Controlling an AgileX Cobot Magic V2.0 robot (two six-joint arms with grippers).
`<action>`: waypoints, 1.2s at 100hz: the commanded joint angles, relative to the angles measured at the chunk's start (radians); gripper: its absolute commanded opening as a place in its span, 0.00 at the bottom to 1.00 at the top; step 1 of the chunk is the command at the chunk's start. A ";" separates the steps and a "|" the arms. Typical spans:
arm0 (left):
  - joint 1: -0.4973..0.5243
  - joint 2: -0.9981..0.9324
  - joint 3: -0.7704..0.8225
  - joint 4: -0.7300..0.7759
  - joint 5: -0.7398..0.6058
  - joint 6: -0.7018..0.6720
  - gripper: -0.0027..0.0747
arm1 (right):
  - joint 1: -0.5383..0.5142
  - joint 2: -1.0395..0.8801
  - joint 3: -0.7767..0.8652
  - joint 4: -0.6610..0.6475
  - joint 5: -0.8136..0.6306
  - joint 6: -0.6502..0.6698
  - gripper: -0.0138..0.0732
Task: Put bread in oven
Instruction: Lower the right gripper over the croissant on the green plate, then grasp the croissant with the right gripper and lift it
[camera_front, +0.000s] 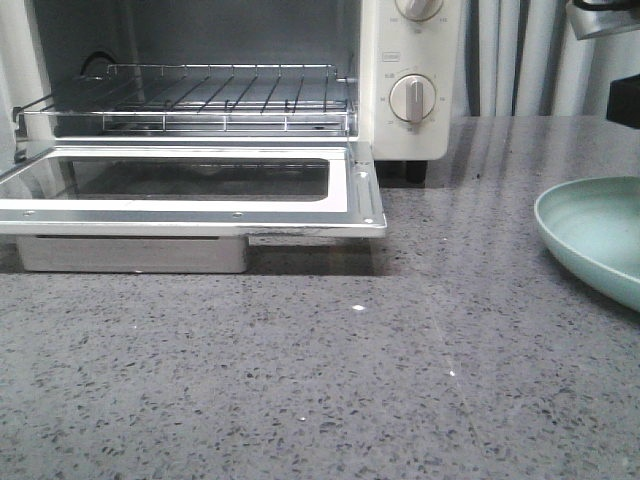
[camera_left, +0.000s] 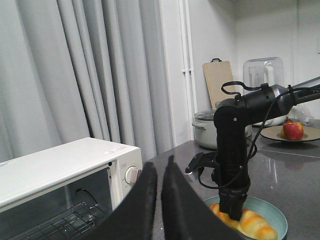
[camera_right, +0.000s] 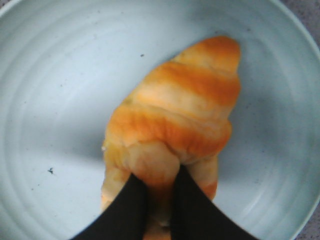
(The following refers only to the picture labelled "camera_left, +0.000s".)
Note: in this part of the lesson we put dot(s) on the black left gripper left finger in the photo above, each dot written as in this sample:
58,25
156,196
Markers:
133,219

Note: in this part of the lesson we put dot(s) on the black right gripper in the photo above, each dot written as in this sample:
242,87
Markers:
231,201

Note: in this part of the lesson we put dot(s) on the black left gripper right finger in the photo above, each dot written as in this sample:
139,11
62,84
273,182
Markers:
185,216

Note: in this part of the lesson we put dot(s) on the striped bread roll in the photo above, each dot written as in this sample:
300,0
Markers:
250,224

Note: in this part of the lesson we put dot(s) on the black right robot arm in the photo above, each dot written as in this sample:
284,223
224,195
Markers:
233,160

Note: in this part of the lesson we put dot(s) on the upper oven knob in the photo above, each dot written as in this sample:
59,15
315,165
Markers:
132,174

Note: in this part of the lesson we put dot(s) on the white toaster oven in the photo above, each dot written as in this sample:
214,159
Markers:
38,186

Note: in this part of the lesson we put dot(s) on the light blue plate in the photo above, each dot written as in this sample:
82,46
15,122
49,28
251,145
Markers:
270,213

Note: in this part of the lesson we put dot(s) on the white lidded pot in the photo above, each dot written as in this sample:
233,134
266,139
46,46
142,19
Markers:
205,130

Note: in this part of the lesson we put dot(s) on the red apple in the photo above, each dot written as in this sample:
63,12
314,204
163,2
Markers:
292,130

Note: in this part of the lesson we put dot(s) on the grey shallow dish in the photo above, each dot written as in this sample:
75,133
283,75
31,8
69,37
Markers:
273,133

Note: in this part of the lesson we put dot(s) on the wooden cutting board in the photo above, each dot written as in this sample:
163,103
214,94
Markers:
216,74

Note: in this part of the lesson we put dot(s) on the clear blender jar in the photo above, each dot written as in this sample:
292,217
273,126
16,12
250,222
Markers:
256,72

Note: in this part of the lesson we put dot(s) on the grey curtain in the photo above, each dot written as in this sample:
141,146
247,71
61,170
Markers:
71,69

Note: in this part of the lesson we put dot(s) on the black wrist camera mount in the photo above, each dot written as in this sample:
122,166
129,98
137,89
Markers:
202,160

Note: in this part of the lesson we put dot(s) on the wire oven rack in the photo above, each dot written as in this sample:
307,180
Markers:
71,224

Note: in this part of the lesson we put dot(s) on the white wall pipe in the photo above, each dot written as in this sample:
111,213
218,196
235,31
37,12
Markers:
188,69

